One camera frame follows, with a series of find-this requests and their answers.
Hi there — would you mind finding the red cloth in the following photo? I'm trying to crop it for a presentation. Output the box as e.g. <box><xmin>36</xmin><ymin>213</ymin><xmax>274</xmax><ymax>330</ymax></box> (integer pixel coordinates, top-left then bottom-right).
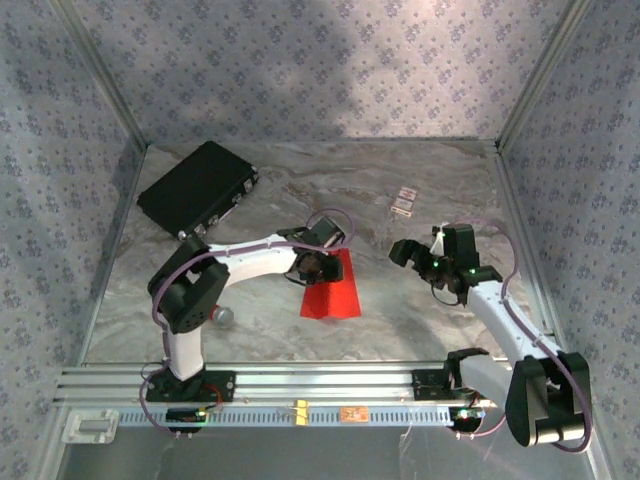
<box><xmin>298</xmin><ymin>248</ymin><xmax>363</xmax><ymax>321</ymax></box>

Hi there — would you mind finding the small white card packet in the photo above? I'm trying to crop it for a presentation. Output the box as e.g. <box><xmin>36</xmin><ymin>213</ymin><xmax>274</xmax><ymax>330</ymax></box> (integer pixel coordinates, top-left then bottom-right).
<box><xmin>387</xmin><ymin>185</ymin><xmax>419</xmax><ymax>219</ymax></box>

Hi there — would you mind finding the black hard case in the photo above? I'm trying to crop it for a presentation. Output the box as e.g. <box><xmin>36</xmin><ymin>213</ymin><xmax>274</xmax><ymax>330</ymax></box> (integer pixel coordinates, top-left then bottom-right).
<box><xmin>136</xmin><ymin>140</ymin><xmax>261</xmax><ymax>245</ymax></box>

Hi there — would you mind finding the aluminium side rail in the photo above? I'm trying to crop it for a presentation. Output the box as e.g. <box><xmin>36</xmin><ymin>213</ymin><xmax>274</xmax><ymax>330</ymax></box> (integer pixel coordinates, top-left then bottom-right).
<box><xmin>74</xmin><ymin>142</ymin><xmax>151</xmax><ymax>369</ymax></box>
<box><xmin>494</xmin><ymin>142</ymin><xmax>569</xmax><ymax>361</ymax></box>

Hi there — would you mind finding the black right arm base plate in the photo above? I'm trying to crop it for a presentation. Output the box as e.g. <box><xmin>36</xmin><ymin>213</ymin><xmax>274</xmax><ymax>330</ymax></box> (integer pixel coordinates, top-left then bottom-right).
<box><xmin>412</xmin><ymin>368</ymin><xmax>469</xmax><ymax>401</ymax></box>

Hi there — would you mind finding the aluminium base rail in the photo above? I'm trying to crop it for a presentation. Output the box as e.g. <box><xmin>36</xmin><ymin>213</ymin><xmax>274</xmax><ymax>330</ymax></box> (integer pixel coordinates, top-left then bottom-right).
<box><xmin>53</xmin><ymin>360</ymin><xmax>516</xmax><ymax>407</ymax></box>

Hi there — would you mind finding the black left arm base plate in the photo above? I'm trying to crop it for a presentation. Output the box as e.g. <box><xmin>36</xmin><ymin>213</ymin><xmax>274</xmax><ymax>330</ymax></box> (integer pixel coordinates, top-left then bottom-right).
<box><xmin>144</xmin><ymin>370</ymin><xmax>237</xmax><ymax>404</ymax></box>

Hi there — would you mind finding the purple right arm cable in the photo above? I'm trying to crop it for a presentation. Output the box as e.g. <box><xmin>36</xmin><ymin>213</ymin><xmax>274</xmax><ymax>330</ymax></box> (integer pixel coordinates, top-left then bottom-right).
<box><xmin>452</xmin><ymin>217</ymin><xmax>594</xmax><ymax>454</ymax></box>

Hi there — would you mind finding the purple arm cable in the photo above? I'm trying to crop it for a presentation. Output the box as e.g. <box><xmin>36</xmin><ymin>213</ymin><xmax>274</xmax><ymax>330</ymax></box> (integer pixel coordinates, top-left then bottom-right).
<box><xmin>452</xmin><ymin>217</ymin><xmax>594</xmax><ymax>454</ymax></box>
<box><xmin>138</xmin><ymin>207</ymin><xmax>357</xmax><ymax>441</ymax></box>

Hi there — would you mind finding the grey slotted cable duct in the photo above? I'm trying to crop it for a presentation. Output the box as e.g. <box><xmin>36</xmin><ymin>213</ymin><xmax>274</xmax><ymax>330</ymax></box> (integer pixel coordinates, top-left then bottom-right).
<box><xmin>117</xmin><ymin>405</ymin><xmax>454</xmax><ymax>427</ymax></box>

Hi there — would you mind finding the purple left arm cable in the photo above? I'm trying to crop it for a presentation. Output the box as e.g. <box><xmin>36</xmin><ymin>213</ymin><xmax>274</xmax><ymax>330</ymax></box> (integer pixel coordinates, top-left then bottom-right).
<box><xmin>138</xmin><ymin>207</ymin><xmax>357</xmax><ymax>441</ymax></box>

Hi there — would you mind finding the aluminium frame post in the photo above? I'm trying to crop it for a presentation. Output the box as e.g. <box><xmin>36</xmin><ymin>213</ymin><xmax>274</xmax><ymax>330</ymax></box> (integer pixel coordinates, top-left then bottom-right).
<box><xmin>494</xmin><ymin>0</ymin><xmax>594</xmax><ymax>152</ymax></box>

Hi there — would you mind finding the grey metal bracket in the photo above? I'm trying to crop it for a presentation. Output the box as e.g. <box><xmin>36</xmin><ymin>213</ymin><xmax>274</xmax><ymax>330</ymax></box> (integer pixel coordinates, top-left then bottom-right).
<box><xmin>61</xmin><ymin>408</ymin><xmax>121</xmax><ymax>445</ymax></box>

